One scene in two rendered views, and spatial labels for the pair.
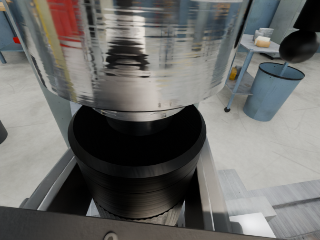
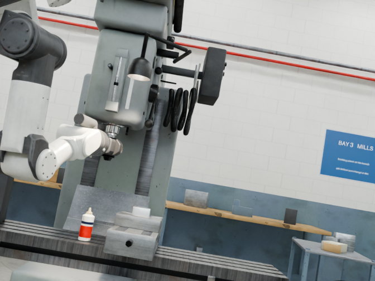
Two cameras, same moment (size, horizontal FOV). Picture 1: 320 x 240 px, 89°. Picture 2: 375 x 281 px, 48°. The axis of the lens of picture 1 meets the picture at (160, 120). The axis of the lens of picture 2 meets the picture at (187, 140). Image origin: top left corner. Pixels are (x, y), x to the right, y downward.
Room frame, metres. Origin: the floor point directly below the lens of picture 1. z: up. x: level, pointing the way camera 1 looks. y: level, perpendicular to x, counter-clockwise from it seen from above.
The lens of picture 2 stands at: (-1.36, -0.55, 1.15)
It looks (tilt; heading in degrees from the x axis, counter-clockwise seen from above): 6 degrees up; 11
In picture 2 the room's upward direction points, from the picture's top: 10 degrees clockwise
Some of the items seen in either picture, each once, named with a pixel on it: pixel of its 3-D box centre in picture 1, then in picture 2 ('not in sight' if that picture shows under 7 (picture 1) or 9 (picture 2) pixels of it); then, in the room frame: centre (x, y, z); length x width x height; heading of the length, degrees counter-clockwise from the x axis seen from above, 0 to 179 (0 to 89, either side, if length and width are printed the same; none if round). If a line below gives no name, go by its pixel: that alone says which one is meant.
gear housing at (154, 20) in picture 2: not in sight; (134, 29); (0.09, 0.02, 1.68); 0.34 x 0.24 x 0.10; 13
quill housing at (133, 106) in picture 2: not in sight; (122, 81); (0.05, 0.01, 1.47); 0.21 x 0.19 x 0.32; 103
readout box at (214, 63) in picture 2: not in sight; (212, 77); (0.41, -0.25, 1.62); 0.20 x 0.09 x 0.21; 13
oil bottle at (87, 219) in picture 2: not in sight; (87, 223); (-0.01, 0.01, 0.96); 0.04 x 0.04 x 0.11
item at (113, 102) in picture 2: not in sight; (117, 80); (-0.06, -0.02, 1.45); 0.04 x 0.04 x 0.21; 13
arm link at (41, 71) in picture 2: not in sight; (33, 54); (-0.48, 0.03, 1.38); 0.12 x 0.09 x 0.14; 0
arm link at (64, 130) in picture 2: not in sight; (81, 134); (-0.16, 0.02, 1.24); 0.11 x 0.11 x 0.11; 88
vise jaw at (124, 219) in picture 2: not in sight; (138, 222); (0.02, -0.15, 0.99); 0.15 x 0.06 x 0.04; 101
